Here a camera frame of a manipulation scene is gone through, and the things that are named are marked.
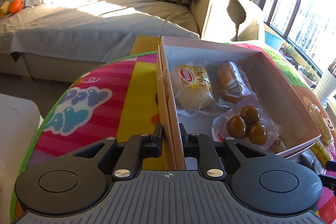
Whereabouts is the yellow plush toy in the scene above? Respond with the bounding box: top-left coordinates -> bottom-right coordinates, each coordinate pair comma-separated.
0,0 -> 13,18

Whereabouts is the brown braised eggs packet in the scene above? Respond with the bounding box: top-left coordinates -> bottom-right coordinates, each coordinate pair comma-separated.
212,94 -> 284,147

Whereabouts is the brown cardboard carton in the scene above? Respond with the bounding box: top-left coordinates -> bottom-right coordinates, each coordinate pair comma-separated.
185,0 -> 265,42

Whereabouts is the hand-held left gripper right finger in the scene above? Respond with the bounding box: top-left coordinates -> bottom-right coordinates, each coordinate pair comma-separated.
178,123 -> 286,180

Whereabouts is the pink cardboard box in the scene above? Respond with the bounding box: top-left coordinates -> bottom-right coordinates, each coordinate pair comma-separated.
155,35 -> 322,170

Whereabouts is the white ribbed plant pot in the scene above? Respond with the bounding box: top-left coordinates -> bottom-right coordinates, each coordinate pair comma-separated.
314,68 -> 336,106

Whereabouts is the pale bun packet yellow label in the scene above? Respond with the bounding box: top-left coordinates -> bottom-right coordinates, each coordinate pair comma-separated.
171,61 -> 214,117

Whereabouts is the beige sofa with grey cover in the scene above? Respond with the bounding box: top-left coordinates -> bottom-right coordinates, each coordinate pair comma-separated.
0,0 -> 265,84

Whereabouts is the brown bun clear packet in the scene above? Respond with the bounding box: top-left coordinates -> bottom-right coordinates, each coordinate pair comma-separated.
206,61 -> 255,109

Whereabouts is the yellow snack packet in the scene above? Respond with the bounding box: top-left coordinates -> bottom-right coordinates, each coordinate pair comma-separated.
311,141 -> 332,165

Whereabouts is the colourful play mat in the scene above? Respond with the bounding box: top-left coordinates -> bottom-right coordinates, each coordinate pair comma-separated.
10,40 -> 336,224

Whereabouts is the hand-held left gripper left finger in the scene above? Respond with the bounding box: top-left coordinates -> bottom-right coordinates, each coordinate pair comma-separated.
73,123 -> 164,180

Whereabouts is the small plant in red pot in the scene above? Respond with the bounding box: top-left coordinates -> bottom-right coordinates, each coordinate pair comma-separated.
280,42 -> 296,56

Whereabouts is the orange toy ball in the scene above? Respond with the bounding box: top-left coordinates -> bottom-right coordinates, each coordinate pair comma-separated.
9,0 -> 23,14

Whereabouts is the long cereal bar packet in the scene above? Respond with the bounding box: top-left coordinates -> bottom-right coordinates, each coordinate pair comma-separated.
310,103 -> 334,146

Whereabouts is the teal plastic basin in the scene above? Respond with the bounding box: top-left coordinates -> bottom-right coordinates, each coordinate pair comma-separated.
264,30 -> 285,51

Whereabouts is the small potted green plant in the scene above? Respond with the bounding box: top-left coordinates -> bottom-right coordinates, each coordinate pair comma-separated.
298,63 -> 319,88

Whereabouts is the white stool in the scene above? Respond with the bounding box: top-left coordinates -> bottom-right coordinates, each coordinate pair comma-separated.
0,93 -> 44,188

